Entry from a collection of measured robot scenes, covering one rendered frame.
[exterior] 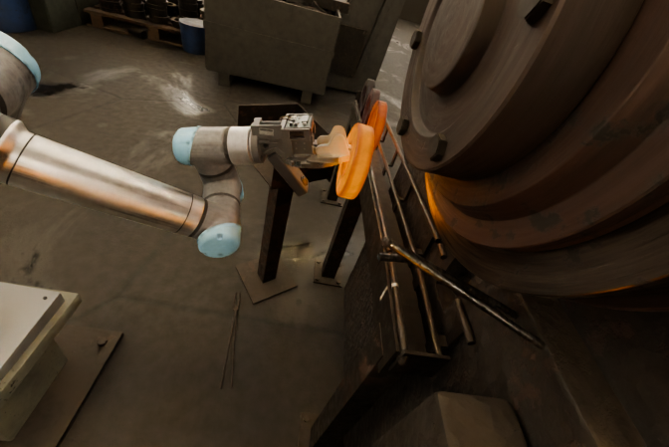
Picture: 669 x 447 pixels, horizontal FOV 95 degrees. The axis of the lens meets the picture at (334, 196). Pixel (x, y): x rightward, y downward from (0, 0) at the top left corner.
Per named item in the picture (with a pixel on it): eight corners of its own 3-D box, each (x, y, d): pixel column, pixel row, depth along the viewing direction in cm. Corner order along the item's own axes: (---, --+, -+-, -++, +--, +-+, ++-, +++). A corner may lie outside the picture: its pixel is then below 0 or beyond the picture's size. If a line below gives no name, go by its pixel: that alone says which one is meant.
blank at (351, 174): (369, 115, 66) (354, 111, 65) (380, 143, 53) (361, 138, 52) (347, 177, 74) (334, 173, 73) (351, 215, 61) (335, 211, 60)
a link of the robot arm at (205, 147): (194, 151, 68) (179, 117, 61) (244, 151, 67) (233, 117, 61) (181, 176, 62) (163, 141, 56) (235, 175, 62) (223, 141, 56)
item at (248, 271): (273, 244, 147) (298, 103, 103) (299, 288, 132) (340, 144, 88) (230, 257, 136) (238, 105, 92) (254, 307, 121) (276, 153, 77)
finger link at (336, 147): (364, 136, 56) (314, 136, 56) (362, 164, 60) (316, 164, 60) (363, 128, 58) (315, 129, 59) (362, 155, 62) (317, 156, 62)
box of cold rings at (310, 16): (321, 77, 346) (337, -4, 298) (322, 108, 282) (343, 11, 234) (226, 55, 327) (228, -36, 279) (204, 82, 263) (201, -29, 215)
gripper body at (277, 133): (313, 129, 55) (246, 130, 55) (316, 170, 60) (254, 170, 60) (316, 112, 61) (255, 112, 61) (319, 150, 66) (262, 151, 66)
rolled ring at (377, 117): (369, 109, 124) (377, 111, 124) (360, 153, 123) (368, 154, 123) (382, 92, 106) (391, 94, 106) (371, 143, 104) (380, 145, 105)
